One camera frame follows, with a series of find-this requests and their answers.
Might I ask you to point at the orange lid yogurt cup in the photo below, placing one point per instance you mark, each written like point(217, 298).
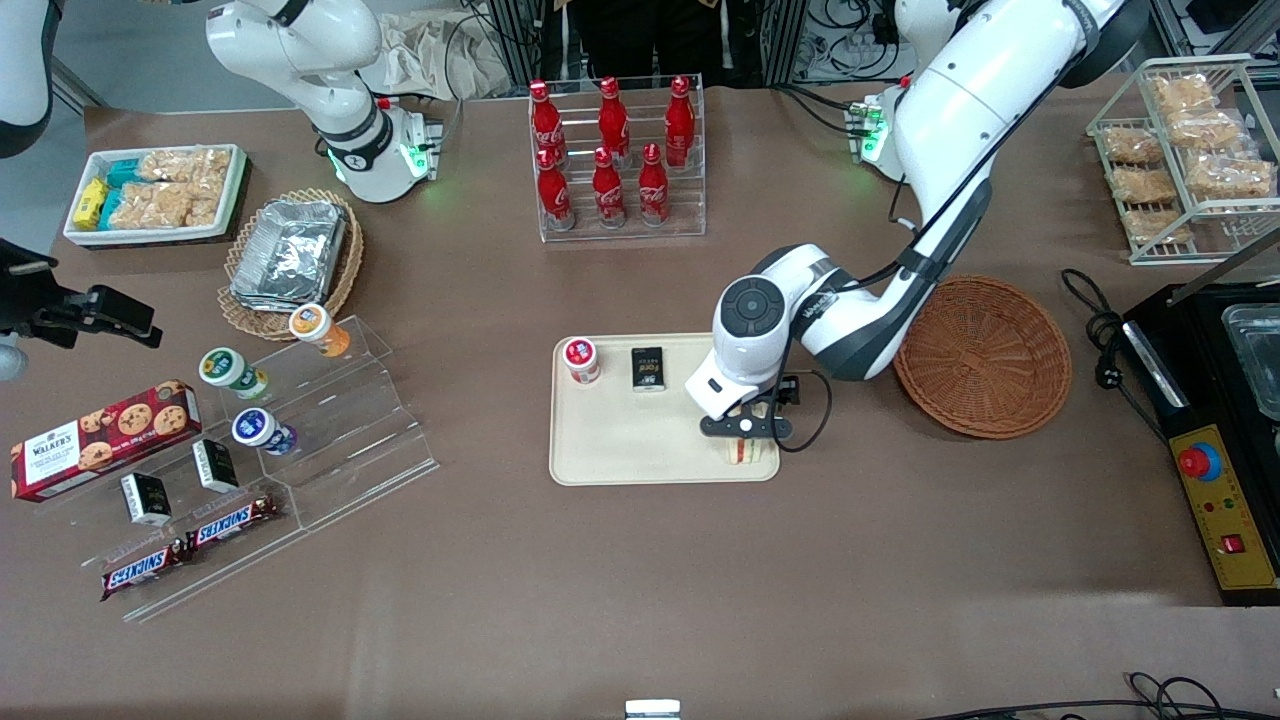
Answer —
point(318, 328)

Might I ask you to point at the small black snack box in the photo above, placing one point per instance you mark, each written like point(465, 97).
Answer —
point(147, 498)
point(648, 368)
point(216, 466)

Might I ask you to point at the clear bag of pastry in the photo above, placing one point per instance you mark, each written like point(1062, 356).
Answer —
point(1182, 93)
point(1142, 184)
point(1132, 145)
point(1155, 226)
point(1230, 178)
point(1205, 130)

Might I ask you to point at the teal snack packet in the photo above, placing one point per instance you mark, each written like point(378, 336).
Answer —
point(108, 210)
point(123, 173)

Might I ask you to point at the dark brown wicker basket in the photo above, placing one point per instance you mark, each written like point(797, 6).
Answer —
point(985, 360)

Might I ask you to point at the yellow emergency stop box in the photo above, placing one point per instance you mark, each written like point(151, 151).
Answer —
point(1225, 520)

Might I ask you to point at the clear acrylic bottle rack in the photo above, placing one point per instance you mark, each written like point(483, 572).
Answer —
point(690, 200)

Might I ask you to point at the small white edge device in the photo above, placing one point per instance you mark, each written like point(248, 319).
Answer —
point(652, 710)

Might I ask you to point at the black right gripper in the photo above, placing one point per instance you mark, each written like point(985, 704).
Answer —
point(40, 300)

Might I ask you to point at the person in dark clothing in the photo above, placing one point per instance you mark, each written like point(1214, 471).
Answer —
point(650, 35)

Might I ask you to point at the white rectangular snack bin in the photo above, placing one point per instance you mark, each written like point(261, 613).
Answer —
point(237, 185)

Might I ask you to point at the Snickers chocolate bar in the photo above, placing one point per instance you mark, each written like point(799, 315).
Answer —
point(232, 522)
point(140, 570)

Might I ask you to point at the clear acrylic stepped stand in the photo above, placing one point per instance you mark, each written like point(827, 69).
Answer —
point(350, 420)

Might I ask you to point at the clear bag of crackers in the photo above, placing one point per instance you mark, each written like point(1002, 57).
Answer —
point(160, 205)
point(185, 165)

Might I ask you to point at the green lid yogurt cup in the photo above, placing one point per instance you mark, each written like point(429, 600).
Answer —
point(228, 370)

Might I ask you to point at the red lid yogurt cup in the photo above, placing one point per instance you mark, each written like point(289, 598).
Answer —
point(581, 358)

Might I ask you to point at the red Walkers cookie box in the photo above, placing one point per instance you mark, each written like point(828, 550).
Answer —
point(100, 440)

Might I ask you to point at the light tan wicker basket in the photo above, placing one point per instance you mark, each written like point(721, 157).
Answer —
point(350, 250)

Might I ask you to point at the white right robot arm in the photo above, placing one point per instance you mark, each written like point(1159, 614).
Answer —
point(300, 40)

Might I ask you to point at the triangular white bread sandwich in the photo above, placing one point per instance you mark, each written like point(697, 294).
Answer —
point(747, 455)

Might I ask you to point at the yellow snack packet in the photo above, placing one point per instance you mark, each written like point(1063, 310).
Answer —
point(90, 203)

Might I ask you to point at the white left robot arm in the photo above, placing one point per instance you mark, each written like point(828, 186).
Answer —
point(960, 100)

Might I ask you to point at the beige plastic tray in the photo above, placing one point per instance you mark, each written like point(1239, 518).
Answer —
point(640, 440)

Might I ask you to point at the stack of foil containers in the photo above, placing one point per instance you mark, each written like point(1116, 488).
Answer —
point(290, 255)

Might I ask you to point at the red cola bottle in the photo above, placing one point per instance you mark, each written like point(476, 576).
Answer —
point(653, 190)
point(680, 118)
point(546, 118)
point(613, 115)
point(608, 193)
point(555, 195)

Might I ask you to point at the clear glass pan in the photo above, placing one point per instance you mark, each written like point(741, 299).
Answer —
point(1255, 360)

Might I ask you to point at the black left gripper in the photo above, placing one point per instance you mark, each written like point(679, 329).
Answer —
point(785, 390)

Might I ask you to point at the blue lid yogurt cup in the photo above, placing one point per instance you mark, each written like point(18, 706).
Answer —
point(260, 430)

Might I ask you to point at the black countertop appliance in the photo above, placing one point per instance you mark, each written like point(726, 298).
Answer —
point(1195, 350)

